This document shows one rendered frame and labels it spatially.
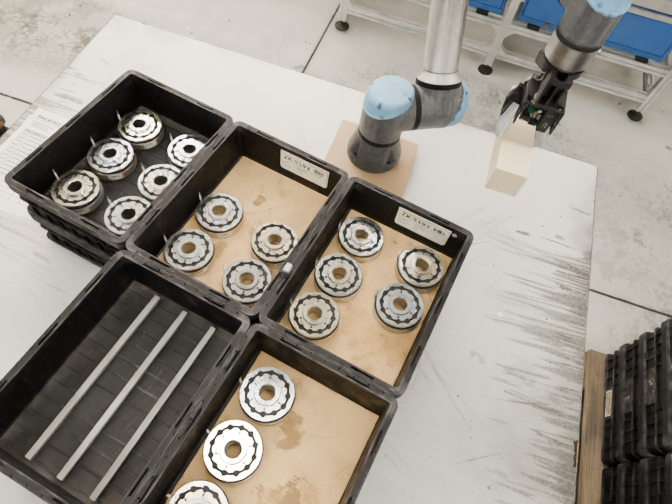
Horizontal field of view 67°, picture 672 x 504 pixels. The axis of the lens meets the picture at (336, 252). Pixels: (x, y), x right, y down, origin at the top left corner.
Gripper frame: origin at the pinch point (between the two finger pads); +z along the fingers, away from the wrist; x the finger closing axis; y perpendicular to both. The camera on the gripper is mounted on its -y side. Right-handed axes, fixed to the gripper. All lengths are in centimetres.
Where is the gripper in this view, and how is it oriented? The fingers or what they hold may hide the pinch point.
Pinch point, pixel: (516, 134)
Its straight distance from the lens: 110.1
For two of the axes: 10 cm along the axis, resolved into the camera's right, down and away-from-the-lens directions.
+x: 9.4, 3.2, -0.7
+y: -3.1, 8.1, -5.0
